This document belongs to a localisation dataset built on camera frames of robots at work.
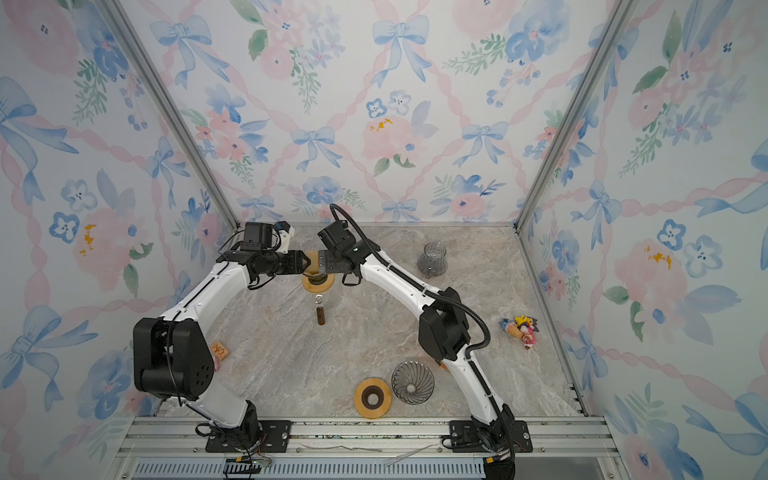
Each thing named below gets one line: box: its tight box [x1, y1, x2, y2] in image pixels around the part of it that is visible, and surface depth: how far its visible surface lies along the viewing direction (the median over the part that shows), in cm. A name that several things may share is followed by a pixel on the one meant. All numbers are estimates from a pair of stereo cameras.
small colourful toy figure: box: [501, 315, 539, 349], surface depth 92 cm
